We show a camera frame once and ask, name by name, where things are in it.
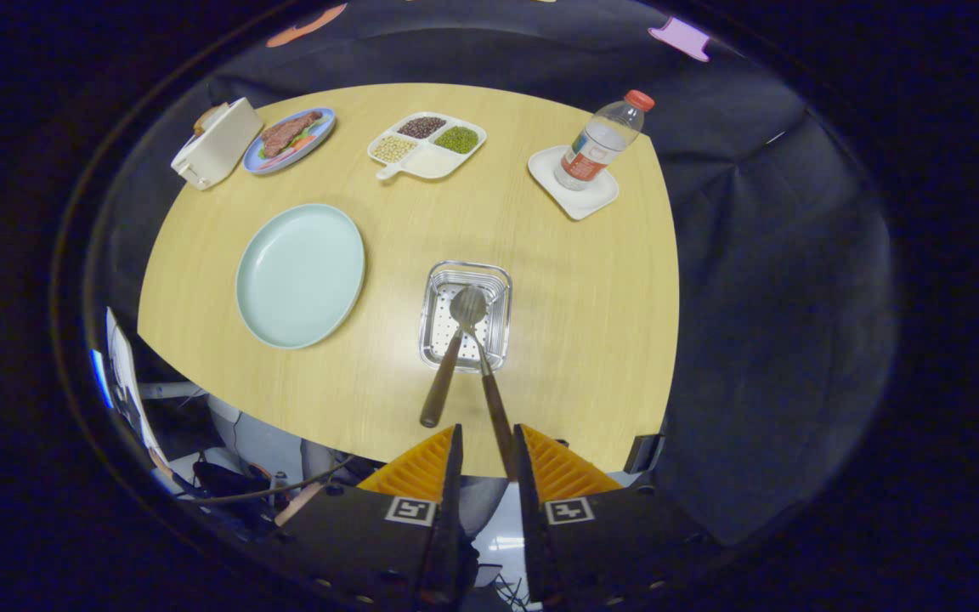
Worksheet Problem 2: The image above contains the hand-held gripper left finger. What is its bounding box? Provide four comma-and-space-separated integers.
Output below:
275, 423, 465, 609

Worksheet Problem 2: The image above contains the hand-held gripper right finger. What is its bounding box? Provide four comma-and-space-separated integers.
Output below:
513, 423, 716, 609

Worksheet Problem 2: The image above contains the metal fork with brown handle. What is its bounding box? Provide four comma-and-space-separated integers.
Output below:
456, 297, 514, 482

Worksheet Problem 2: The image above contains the metal spoon with brown handle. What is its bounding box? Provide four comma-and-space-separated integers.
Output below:
419, 285, 489, 428

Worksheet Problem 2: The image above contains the square metal basket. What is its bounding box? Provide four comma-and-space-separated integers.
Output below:
418, 260, 513, 375

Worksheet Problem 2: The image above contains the pale green plate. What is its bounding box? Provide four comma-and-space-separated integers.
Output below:
235, 203, 366, 350

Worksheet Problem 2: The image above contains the white square coaster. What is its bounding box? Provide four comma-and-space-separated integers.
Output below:
528, 145, 620, 221

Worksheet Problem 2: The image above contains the white divided tray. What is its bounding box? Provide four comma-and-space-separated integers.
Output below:
368, 111, 488, 181

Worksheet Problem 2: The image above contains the black backdrop cloth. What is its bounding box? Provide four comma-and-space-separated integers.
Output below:
86, 0, 898, 545

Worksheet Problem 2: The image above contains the white board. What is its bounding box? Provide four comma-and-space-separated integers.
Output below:
105, 308, 172, 477

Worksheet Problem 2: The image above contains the pile of yellow beans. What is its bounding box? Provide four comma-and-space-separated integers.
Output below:
372, 135, 418, 163

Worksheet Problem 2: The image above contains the clear bottle with red cap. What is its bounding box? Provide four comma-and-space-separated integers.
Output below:
553, 89, 655, 192

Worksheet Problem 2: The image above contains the pile of green beans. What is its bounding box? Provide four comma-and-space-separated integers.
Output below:
433, 126, 480, 155

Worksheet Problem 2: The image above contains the blue rimmed plate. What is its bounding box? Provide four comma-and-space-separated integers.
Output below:
242, 107, 337, 176

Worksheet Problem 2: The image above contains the brown meat slice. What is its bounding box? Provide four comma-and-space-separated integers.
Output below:
261, 111, 324, 159

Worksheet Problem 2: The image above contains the cream white toaster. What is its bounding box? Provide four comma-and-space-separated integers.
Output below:
170, 97, 264, 191

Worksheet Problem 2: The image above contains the black table bracket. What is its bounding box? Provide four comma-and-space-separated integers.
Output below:
625, 433, 665, 474

